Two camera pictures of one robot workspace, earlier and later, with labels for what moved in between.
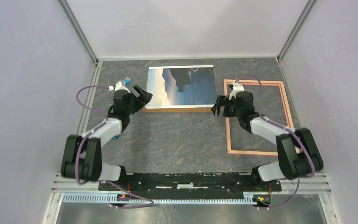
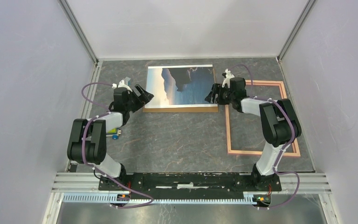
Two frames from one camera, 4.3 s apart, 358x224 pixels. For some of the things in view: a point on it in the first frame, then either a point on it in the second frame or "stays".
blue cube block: x=127 y=81 stays
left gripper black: x=144 y=97 stays
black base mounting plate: x=189 y=186 stays
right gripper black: x=222 y=101 -> x=220 y=89
